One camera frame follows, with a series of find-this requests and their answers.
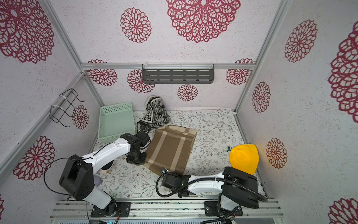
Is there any brown beige plaid scarf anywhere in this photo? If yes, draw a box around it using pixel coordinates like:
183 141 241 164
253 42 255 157
144 125 197 175

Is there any aluminium corner frame post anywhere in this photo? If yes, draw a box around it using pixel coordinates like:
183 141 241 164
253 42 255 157
235 0 292 115

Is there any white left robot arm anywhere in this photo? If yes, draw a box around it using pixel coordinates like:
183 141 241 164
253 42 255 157
59 132 151 213

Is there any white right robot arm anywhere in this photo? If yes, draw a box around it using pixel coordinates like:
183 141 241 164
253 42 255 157
156 167 267 211

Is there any mint green plastic basket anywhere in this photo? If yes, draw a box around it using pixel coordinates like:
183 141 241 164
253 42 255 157
98 102 136 144

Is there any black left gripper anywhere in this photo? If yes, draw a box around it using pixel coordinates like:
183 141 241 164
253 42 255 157
127 149 148 165

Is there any yellow fabric hat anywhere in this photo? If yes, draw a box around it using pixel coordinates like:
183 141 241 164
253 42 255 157
229 144 259 175

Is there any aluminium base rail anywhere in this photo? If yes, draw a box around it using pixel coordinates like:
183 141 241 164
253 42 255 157
47 196 286 224

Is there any black wire wall rack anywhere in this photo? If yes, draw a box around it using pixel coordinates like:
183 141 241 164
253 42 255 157
48 88 85 128

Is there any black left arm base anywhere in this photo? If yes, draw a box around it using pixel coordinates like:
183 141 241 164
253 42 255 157
90 201 131 218

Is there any dark grey wall shelf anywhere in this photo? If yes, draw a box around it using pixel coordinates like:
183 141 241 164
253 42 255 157
142 64 215 84

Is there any black white zigzag scarf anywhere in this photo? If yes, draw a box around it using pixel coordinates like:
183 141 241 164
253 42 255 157
137 96 171 133

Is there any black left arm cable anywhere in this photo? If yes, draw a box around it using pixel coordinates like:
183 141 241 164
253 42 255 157
43 142 118 223

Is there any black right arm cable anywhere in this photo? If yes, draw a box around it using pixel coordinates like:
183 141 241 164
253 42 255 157
155 173 269 224

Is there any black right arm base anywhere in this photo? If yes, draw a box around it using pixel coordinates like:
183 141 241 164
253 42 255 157
204 200 243 218

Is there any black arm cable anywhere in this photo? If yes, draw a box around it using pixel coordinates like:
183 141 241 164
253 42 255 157
155 173 269 224
43 142 118 223

